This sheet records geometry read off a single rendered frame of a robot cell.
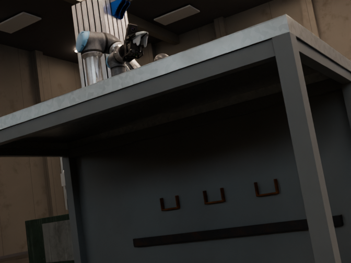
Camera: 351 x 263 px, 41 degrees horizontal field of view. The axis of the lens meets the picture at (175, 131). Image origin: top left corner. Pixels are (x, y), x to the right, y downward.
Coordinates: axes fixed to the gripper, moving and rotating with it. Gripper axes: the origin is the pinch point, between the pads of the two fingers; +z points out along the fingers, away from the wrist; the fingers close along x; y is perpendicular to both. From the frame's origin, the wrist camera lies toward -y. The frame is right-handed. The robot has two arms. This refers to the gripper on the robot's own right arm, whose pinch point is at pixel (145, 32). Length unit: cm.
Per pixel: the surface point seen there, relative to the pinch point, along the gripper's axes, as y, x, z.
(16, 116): 51, 59, 22
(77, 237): 87, 17, -35
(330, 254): 94, 17, 103
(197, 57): 48, 33, 83
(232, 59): 50, 28, 91
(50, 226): 64, -120, -502
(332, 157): 66, -29, 69
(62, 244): 91, -132, -484
